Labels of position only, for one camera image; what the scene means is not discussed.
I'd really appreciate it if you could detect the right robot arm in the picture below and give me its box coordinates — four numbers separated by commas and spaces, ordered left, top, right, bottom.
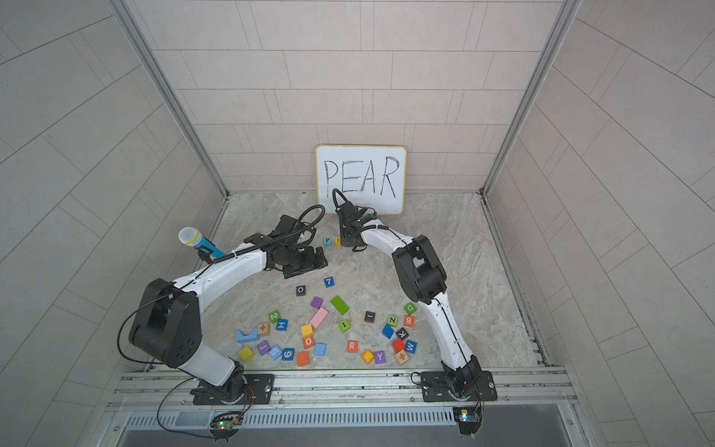
335, 200, 497, 402

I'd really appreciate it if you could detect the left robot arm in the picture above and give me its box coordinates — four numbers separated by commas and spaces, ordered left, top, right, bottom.
127, 215, 328, 404

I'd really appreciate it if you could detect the white board reading PEAR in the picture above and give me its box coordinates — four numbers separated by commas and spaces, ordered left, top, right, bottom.
315, 145, 407, 215

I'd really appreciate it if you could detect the green 2 block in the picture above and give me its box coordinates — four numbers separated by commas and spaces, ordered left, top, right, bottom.
269, 310, 281, 324

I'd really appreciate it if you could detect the long green block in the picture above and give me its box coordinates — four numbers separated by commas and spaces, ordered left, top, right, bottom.
331, 295, 349, 315

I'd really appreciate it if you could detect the pink long block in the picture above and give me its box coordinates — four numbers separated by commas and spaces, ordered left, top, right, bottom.
310, 307, 329, 329

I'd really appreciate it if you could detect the blue arch block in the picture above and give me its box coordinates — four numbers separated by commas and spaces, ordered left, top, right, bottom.
236, 328, 260, 344

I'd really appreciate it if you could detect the green I block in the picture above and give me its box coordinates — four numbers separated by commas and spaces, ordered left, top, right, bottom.
338, 320, 351, 333

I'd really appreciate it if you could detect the orange 0 block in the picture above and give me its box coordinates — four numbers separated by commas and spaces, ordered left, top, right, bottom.
303, 335, 315, 349

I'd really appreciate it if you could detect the blue toy microphone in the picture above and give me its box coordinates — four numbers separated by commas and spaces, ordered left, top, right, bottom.
178, 226, 225, 260

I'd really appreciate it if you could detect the blue 9 block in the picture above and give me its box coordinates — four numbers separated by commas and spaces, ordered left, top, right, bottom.
281, 348, 295, 361

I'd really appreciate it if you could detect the green D block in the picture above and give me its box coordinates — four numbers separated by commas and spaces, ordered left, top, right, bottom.
404, 303, 417, 316

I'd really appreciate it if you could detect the blue W block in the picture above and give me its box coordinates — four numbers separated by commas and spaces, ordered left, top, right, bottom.
404, 340, 417, 354

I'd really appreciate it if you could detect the purple Y block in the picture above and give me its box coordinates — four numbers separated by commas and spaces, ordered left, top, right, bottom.
374, 351, 387, 364

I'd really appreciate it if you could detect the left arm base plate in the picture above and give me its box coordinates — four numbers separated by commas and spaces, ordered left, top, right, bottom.
190, 372, 275, 405

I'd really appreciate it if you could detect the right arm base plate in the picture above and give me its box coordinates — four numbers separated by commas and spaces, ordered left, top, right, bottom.
411, 371, 498, 402

